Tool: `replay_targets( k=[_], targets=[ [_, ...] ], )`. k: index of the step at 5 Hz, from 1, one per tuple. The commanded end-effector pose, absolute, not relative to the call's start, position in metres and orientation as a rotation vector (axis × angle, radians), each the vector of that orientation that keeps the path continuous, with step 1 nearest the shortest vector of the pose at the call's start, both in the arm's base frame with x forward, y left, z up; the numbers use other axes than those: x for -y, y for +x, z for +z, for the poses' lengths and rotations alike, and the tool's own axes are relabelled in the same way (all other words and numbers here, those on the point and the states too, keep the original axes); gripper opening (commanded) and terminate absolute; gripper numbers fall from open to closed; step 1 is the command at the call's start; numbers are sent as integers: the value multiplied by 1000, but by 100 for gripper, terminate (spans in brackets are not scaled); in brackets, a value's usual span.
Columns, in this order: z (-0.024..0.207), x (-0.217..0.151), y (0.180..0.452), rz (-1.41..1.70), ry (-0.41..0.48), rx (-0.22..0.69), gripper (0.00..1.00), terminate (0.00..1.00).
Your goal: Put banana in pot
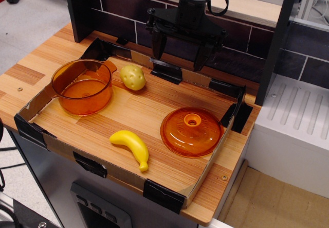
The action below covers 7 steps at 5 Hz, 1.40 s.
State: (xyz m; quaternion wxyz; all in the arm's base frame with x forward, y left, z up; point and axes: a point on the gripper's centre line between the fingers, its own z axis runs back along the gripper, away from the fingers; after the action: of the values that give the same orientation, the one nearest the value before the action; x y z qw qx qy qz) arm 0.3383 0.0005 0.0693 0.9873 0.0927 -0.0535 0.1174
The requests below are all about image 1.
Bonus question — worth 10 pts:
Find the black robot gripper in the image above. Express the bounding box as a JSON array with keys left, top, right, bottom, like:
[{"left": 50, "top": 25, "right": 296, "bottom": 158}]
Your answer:
[{"left": 146, "top": 0, "right": 227, "bottom": 72}]

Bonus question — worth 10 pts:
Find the yellow plastic banana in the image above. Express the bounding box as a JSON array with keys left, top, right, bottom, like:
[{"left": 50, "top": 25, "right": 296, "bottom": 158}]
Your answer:
[{"left": 109, "top": 130, "right": 149, "bottom": 172}]

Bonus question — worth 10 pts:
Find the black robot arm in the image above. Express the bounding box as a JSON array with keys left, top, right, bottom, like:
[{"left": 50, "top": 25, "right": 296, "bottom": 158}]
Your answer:
[{"left": 146, "top": 0, "right": 229, "bottom": 72}]

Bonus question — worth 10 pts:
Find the cardboard fence with black tape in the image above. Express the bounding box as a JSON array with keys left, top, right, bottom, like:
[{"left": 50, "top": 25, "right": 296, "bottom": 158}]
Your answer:
[{"left": 14, "top": 35, "right": 260, "bottom": 223}]

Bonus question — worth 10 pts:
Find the orange transparent pot lid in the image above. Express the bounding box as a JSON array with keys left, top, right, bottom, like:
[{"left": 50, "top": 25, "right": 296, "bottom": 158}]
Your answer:
[{"left": 160, "top": 107, "right": 224, "bottom": 158}]

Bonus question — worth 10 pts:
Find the orange transparent pot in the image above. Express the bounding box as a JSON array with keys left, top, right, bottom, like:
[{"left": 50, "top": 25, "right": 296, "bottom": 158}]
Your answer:
[{"left": 45, "top": 59, "right": 117, "bottom": 116}]

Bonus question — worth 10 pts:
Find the yellow plastic potato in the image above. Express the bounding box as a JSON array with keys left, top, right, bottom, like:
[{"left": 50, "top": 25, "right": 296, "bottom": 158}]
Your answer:
[{"left": 120, "top": 65, "right": 146, "bottom": 91}]

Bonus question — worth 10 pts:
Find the white toy sink drainboard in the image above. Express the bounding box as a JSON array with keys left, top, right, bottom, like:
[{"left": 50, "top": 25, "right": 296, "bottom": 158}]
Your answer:
[{"left": 246, "top": 75, "right": 328, "bottom": 198}]

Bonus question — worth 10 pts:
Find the grey toy oven panel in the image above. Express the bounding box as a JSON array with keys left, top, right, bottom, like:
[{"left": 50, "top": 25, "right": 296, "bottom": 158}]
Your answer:
[{"left": 70, "top": 183, "right": 132, "bottom": 227}]

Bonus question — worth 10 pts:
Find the dark grey cabinet post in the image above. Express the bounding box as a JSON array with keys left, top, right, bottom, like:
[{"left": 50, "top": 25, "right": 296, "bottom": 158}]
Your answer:
[{"left": 255, "top": 0, "right": 295, "bottom": 106}]

